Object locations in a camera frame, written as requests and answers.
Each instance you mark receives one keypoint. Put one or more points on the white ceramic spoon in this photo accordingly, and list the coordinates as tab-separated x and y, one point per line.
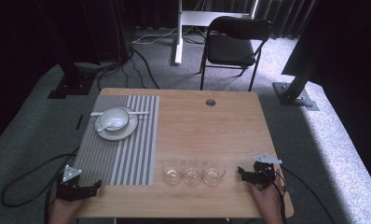
110	125

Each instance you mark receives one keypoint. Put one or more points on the white bowl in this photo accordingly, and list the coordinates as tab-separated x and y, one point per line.
114	118

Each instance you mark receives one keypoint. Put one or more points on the clear drinking glass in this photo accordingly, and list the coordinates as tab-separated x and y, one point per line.
172	174
193	174
214	174

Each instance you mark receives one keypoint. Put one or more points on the grey striped placemat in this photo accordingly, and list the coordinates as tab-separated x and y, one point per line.
124	146

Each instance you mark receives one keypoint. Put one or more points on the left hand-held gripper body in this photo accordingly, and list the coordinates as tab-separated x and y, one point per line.
71	189

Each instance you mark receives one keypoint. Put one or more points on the white desk frame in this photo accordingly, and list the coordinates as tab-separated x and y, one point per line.
199	18

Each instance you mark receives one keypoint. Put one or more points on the person's left hand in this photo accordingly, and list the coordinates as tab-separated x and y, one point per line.
63	211

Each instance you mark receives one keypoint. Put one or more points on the black folding chair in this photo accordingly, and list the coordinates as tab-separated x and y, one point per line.
230	48

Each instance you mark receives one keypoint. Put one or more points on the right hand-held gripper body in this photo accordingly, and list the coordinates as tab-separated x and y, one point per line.
263	172

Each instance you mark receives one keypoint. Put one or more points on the white chopsticks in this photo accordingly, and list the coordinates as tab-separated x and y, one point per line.
140	113

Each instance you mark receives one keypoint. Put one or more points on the person's right hand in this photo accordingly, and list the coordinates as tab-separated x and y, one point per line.
269	202

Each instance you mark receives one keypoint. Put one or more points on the small black floor object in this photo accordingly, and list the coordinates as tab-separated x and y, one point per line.
79	122

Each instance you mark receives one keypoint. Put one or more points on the grey round table grommet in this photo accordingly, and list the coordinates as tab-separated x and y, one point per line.
210	102

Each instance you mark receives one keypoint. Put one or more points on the white round plate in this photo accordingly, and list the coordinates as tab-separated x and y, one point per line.
120	133

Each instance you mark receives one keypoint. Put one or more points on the black stand with metal base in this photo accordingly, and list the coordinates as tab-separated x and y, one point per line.
295	93

